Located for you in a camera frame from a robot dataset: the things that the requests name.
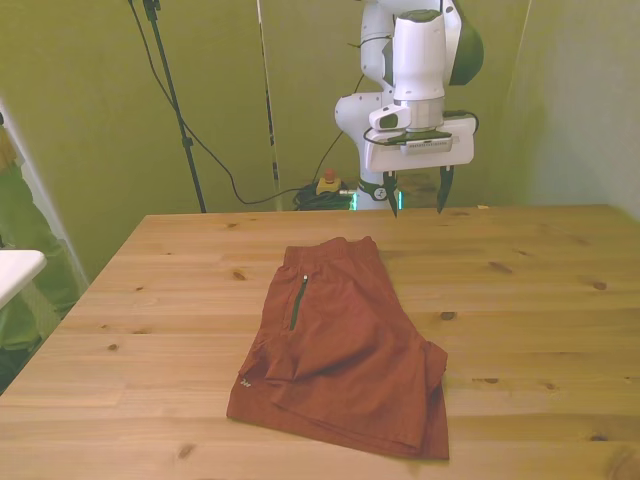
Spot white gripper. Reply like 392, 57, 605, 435
363, 115, 476, 219

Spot rust red shorts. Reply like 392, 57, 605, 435
225, 235, 451, 461

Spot yellow emergency stop button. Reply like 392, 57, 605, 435
315, 169, 344, 198

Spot white vertical pole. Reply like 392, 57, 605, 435
255, 0, 282, 212

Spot black tripod stand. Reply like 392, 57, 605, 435
141, 0, 209, 215

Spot white table edge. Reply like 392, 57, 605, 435
0, 249, 48, 312

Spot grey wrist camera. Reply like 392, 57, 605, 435
398, 138, 456, 156

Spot coiled dark cable bundle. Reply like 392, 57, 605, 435
291, 182, 359, 212

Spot black hanging cable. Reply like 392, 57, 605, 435
126, 0, 304, 207

